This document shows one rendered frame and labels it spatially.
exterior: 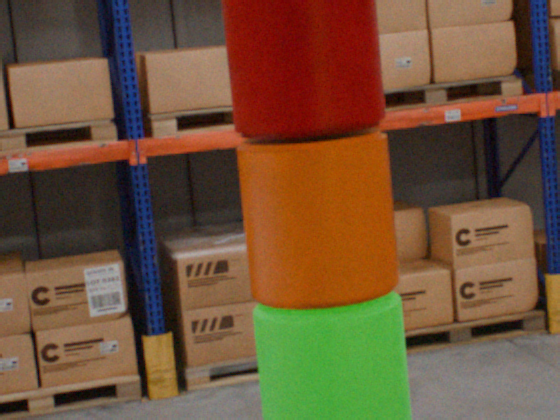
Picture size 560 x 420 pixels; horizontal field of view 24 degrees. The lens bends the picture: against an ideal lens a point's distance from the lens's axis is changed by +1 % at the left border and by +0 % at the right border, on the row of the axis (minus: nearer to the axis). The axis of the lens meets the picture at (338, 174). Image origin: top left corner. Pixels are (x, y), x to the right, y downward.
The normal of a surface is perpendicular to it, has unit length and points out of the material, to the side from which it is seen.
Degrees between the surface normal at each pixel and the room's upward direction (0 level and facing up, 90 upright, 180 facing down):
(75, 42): 90
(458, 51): 91
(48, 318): 92
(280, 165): 90
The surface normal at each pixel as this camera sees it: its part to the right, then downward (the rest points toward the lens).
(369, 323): 0.60, 0.05
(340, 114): 0.37, 0.09
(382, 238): 0.78, 0.01
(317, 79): 0.12, 0.12
